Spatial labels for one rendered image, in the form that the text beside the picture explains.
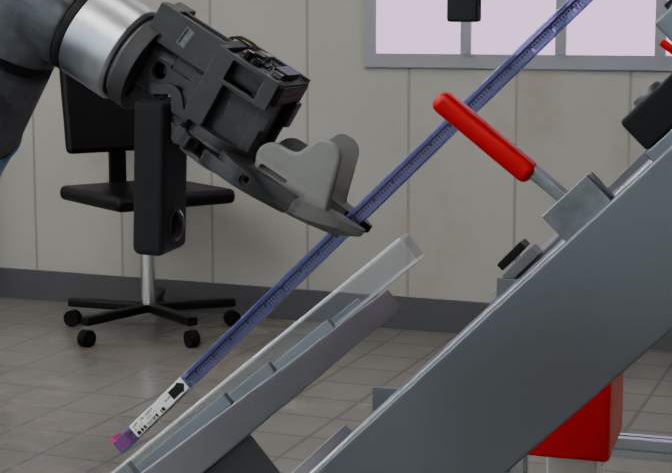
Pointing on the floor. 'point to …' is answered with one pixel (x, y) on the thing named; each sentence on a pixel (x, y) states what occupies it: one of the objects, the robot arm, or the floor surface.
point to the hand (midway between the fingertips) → (346, 229)
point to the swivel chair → (116, 134)
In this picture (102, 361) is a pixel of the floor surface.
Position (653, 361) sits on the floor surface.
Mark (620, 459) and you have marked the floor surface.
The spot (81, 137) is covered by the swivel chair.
